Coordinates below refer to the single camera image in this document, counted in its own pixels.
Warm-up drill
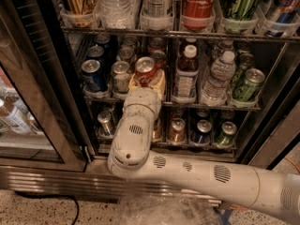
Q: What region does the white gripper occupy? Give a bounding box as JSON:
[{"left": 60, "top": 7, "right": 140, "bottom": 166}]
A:
[{"left": 123, "top": 68, "right": 166, "bottom": 121}]

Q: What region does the red front coke can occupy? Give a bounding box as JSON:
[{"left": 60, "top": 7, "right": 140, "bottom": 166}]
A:
[{"left": 135, "top": 56, "right": 158, "bottom": 87}]

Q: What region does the red coke can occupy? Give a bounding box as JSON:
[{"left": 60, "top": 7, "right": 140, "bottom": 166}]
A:
[
  {"left": 135, "top": 56, "right": 158, "bottom": 87},
  {"left": 150, "top": 50, "right": 167, "bottom": 69},
  {"left": 148, "top": 37, "right": 166, "bottom": 51}
]

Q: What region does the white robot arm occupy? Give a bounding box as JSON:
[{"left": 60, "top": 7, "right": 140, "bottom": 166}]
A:
[{"left": 108, "top": 87, "right": 300, "bottom": 225}]

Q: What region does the white green front soda can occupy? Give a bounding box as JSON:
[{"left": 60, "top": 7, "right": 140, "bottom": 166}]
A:
[{"left": 112, "top": 61, "right": 131, "bottom": 94}]

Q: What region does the white green soda can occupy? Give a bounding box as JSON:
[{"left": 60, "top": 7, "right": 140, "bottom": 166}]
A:
[
  {"left": 117, "top": 47, "right": 136, "bottom": 64},
  {"left": 123, "top": 36, "right": 139, "bottom": 50},
  {"left": 112, "top": 61, "right": 131, "bottom": 94}
]

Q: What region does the red rear coke can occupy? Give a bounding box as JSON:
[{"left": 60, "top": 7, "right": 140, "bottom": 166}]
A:
[{"left": 148, "top": 37, "right": 166, "bottom": 51}]

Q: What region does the white green rear soda can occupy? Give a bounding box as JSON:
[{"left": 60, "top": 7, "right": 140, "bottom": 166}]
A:
[{"left": 123, "top": 36, "right": 139, "bottom": 50}]

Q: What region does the blue front pepsi can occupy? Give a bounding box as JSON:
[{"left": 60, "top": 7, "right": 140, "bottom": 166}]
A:
[{"left": 82, "top": 59, "right": 108, "bottom": 93}]

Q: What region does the blue pepsi can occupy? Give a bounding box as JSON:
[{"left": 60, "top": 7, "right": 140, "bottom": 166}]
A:
[
  {"left": 87, "top": 46, "right": 105, "bottom": 61},
  {"left": 94, "top": 35, "right": 111, "bottom": 48},
  {"left": 82, "top": 59, "right": 108, "bottom": 93}
]

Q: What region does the bottom shelf copper can left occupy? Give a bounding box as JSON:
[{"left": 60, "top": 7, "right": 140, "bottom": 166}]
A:
[{"left": 152, "top": 118, "right": 162, "bottom": 141}]

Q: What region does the shelf copper can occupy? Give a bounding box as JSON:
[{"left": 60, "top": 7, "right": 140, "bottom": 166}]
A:
[
  {"left": 152, "top": 118, "right": 162, "bottom": 141},
  {"left": 168, "top": 117, "right": 186, "bottom": 143}
]

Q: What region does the bottom shelf silver can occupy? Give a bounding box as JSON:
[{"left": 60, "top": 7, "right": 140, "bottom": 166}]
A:
[{"left": 97, "top": 111, "right": 114, "bottom": 136}]

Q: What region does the bottom shelf copper can right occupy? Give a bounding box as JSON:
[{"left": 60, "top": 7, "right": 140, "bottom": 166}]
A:
[{"left": 168, "top": 117, "right": 186, "bottom": 143}]

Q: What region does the blue rear pepsi can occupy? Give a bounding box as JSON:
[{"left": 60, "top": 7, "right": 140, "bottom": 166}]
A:
[{"left": 94, "top": 35, "right": 111, "bottom": 48}]

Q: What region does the bottom shelf blue can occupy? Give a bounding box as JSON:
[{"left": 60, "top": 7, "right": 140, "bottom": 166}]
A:
[{"left": 190, "top": 119, "right": 212, "bottom": 144}]

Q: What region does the top shelf white label bottle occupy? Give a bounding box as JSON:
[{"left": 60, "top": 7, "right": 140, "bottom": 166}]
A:
[{"left": 142, "top": 0, "right": 173, "bottom": 23}]

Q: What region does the stainless steel glass-door fridge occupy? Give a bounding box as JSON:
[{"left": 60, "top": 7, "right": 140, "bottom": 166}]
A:
[{"left": 0, "top": 0, "right": 300, "bottom": 198}]

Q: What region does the top shelf clear water bottle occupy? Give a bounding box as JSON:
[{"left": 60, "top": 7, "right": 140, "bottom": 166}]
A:
[{"left": 100, "top": 0, "right": 135, "bottom": 29}]

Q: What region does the bottom shelf green can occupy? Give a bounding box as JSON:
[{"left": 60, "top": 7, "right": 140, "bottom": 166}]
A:
[{"left": 215, "top": 121, "right": 237, "bottom": 147}]

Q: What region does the top shelf gold can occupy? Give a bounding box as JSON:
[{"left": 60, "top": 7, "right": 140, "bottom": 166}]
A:
[{"left": 66, "top": 0, "right": 98, "bottom": 27}]

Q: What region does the tall green energy can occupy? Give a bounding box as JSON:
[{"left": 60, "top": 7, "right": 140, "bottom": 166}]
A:
[{"left": 222, "top": 0, "right": 261, "bottom": 34}]

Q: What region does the blue silver red bull can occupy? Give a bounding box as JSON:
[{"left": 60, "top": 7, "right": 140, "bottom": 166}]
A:
[{"left": 265, "top": 0, "right": 300, "bottom": 37}]

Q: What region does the front brown tea bottle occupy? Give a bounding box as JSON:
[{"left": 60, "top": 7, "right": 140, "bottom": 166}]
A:
[{"left": 172, "top": 45, "right": 199, "bottom": 103}]

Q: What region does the brown tea bottle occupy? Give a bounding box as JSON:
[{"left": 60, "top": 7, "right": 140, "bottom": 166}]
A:
[
  {"left": 179, "top": 37, "right": 198, "bottom": 56},
  {"left": 172, "top": 45, "right": 199, "bottom": 103}
]

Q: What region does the rear brown tea bottle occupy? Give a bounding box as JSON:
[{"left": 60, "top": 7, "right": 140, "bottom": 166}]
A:
[{"left": 179, "top": 37, "right": 198, "bottom": 56}]

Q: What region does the front clear water bottle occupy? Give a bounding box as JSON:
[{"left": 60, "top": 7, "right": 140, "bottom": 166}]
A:
[{"left": 201, "top": 51, "right": 236, "bottom": 106}]

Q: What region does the rear clear water bottle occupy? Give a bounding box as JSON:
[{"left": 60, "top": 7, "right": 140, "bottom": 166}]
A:
[{"left": 211, "top": 40, "right": 234, "bottom": 60}]

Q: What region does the large red coca-cola bottle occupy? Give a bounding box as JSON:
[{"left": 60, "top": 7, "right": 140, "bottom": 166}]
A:
[{"left": 183, "top": 0, "right": 214, "bottom": 30}]

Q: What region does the crumpled clear plastic bag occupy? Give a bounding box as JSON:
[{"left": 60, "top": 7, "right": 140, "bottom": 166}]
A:
[{"left": 116, "top": 195, "right": 223, "bottom": 225}]

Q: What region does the bottle behind glass door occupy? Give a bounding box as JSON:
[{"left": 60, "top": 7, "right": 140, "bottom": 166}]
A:
[{"left": 0, "top": 97, "right": 31, "bottom": 134}]

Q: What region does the black power cable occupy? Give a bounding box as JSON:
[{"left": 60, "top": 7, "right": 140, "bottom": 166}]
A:
[{"left": 15, "top": 190, "right": 81, "bottom": 225}]

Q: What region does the orange extension cable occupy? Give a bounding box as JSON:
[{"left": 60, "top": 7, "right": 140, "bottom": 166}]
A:
[{"left": 230, "top": 157, "right": 300, "bottom": 212}]

